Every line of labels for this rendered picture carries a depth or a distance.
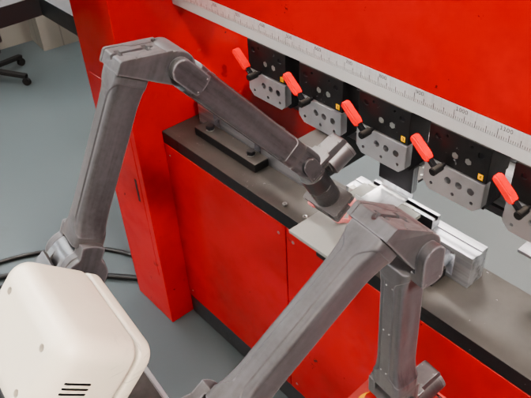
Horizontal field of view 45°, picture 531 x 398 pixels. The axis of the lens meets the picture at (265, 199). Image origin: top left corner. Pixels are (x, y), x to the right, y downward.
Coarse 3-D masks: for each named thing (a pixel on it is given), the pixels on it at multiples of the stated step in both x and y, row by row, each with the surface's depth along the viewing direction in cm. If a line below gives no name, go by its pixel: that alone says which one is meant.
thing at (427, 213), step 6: (414, 204) 158; (420, 204) 157; (414, 210) 156; (420, 210) 157; (426, 210) 156; (420, 216) 155; (426, 216) 153; (432, 216) 155; (438, 216) 153; (420, 222) 156; (426, 222) 154; (432, 222) 153; (438, 222) 155; (432, 228) 154
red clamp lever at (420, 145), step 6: (414, 138) 136; (420, 138) 136; (414, 144) 136; (420, 144) 136; (426, 144) 136; (420, 150) 136; (426, 150) 136; (426, 156) 136; (432, 156) 136; (432, 162) 136; (432, 168) 135; (438, 168) 135; (432, 174) 136
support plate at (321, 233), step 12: (360, 192) 162; (312, 216) 155; (324, 216) 155; (300, 228) 152; (312, 228) 152; (324, 228) 152; (336, 228) 152; (300, 240) 150; (312, 240) 149; (324, 240) 149; (336, 240) 148; (324, 252) 146
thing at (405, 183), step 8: (384, 168) 158; (416, 168) 151; (384, 176) 159; (392, 176) 157; (400, 176) 155; (408, 176) 153; (416, 176) 153; (392, 184) 160; (400, 184) 156; (408, 184) 154; (416, 184) 155; (400, 192) 159; (408, 192) 157
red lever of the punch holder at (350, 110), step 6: (342, 102) 148; (348, 102) 148; (348, 108) 148; (354, 108) 148; (348, 114) 148; (354, 114) 148; (354, 120) 148; (360, 120) 148; (360, 126) 148; (360, 132) 147; (366, 132) 147; (360, 138) 148
